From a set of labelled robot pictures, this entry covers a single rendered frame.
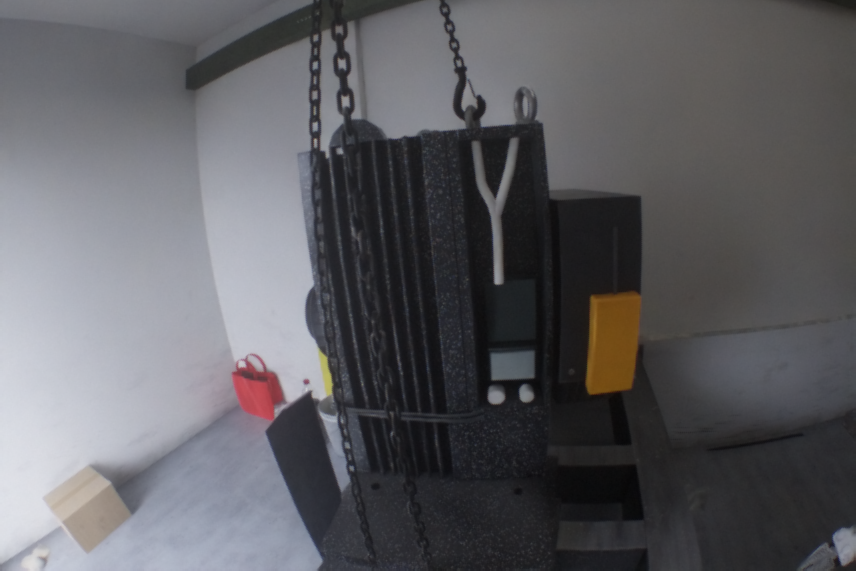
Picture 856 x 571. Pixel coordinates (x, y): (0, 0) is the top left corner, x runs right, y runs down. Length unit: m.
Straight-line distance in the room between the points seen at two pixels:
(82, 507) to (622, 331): 2.41
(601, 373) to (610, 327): 0.08
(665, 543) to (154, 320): 2.77
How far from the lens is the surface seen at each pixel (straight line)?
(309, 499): 1.07
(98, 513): 2.44
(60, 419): 2.56
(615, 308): 0.55
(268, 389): 2.74
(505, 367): 0.71
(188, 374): 2.88
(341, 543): 0.78
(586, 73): 1.83
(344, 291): 0.70
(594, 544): 1.05
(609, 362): 0.59
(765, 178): 2.09
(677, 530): 1.12
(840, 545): 1.22
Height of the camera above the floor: 1.52
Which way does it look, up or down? 10 degrees down
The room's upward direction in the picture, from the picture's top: 6 degrees counter-clockwise
